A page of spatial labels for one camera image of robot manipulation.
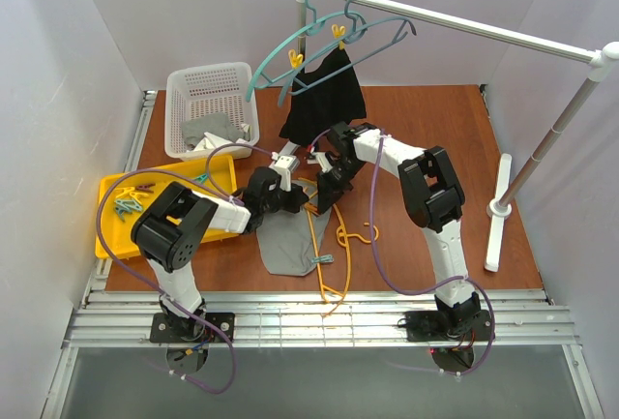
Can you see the black underwear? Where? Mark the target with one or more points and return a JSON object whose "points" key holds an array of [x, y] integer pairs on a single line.
{"points": [[338, 99]]}

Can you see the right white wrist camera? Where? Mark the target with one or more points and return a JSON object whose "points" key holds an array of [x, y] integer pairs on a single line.
{"points": [[320, 158]]}

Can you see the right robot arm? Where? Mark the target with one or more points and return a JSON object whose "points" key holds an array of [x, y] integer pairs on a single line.
{"points": [[432, 196]]}

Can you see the yellow clothespin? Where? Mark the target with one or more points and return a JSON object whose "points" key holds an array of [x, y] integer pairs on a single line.
{"points": [[296, 59], [338, 33]]}

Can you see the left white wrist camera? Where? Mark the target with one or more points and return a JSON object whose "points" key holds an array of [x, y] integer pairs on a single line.
{"points": [[284, 166]]}

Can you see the grey underwear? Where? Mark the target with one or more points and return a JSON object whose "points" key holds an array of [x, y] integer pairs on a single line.
{"points": [[286, 245]]}

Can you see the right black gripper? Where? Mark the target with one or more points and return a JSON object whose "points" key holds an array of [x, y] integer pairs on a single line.
{"points": [[327, 186]]}

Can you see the teal hanger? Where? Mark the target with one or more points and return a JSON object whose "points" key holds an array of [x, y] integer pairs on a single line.
{"points": [[296, 48]]}

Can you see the teal clothespin left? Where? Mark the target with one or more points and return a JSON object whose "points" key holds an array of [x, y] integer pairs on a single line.
{"points": [[128, 201]]}

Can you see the yellow clothespin left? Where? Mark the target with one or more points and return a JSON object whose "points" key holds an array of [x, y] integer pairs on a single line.
{"points": [[296, 59]]}

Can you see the grey-blue hanger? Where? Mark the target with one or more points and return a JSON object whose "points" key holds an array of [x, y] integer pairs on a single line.
{"points": [[339, 57]]}

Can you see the teal clothespin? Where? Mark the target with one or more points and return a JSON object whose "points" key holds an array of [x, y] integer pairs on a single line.
{"points": [[202, 178], [128, 201]]}

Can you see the yellow hanger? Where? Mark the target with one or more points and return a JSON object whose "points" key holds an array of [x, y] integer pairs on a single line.
{"points": [[331, 297]]}

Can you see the purple clothespin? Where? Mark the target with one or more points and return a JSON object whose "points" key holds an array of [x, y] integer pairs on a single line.
{"points": [[145, 188]]}

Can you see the white cloth in basket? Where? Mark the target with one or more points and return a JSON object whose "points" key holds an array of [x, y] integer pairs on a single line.
{"points": [[211, 141]]}

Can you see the white laundry basket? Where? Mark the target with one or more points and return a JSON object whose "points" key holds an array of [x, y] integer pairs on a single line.
{"points": [[206, 107]]}

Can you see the yellow tray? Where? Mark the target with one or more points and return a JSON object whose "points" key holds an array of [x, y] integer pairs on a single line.
{"points": [[117, 234]]}

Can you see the white clothes rack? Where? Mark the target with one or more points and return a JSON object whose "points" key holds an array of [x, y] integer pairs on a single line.
{"points": [[455, 115]]}

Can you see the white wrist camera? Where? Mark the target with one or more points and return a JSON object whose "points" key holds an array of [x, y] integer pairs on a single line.
{"points": [[320, 158], [284, 166]]}

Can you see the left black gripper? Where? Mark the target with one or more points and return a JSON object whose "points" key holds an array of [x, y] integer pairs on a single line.
{"points": [[292, 197]]}

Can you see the dark grey cloth in basket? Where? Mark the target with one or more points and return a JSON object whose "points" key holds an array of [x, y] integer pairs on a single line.
{"points": [[215, 123]]}

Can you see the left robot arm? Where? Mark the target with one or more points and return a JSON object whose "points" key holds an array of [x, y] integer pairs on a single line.
{"points": [[169, 232]]}

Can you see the yellow clothespin right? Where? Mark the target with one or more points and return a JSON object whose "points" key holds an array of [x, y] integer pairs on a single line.
{"points": [[338, 33]]}

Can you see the light blue clothespin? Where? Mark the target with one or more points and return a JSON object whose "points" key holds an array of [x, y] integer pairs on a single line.
{"points": [[322, 259]]}

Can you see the aluminium rail frame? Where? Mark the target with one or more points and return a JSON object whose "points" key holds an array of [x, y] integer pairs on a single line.
{"points": [[293, 363]]}

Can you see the orange clothespin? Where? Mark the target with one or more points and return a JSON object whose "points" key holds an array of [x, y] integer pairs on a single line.
{"points": [[310, 206]]}

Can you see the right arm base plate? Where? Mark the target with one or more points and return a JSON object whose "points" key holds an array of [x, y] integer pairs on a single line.
{"points": [[432, 326]]}

